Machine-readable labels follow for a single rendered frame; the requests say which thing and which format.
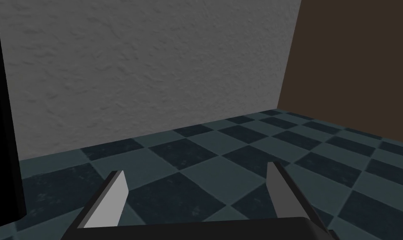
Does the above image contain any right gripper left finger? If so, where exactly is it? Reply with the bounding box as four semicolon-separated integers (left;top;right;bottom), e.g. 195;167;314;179
76;170;128;229

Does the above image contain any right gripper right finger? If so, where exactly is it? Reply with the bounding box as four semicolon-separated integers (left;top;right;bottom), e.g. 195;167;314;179
266;161;325;230

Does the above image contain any black cabinet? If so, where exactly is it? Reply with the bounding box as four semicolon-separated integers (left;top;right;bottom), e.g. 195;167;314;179
0;0;27;231

